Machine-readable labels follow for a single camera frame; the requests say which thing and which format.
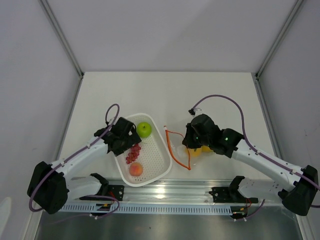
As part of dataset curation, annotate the yellow pear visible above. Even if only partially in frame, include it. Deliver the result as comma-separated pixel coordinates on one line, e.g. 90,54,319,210
201,146,213,153

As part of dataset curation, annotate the red grape bunch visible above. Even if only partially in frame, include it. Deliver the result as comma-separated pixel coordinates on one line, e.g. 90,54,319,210
125,144,141,165

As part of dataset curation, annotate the orange peach with leaf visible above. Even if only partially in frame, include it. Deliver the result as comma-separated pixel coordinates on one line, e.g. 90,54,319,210
185,148,202,158

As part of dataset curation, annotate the clear orange zip bag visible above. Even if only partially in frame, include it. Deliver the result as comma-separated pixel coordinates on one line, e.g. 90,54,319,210
163,125,216,171

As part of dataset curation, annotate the pink peach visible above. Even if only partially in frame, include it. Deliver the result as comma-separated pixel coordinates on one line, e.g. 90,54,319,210
129,162,144,177

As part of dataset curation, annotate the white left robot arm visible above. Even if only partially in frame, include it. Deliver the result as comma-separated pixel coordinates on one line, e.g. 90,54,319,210
27,117,142,215

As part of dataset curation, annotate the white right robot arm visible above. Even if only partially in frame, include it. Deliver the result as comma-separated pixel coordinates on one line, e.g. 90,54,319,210
182,111,319,216

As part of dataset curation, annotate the green apple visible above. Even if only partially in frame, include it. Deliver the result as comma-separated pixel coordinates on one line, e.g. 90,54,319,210
136,121,152,138

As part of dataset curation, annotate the white perforated plastic basket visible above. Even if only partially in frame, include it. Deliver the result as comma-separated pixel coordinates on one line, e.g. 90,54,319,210
114,113,173,187

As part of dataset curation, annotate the aluminium front rail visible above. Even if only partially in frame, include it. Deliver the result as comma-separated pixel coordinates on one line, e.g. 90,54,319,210
65,176,284,205

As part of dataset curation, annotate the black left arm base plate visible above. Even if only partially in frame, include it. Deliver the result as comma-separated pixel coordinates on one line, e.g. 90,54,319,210
97,185,125,202

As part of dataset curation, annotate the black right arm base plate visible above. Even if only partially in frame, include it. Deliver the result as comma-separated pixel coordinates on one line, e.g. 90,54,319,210
208,187,259,204

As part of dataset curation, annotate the white slotted cable duct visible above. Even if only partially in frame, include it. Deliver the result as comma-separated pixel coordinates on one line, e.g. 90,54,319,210
59,202,233,216

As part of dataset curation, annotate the left aluminium frame post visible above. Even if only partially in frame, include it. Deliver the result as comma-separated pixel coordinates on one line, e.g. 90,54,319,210
37,0,85,78

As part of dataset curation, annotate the aluminium frame post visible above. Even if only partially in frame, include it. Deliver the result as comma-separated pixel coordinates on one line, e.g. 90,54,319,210
254,0,307,78
37,0,85,78

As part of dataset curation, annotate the right aluminium frame post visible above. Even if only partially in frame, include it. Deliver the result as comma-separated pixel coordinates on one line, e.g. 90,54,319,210
254,0,307,78

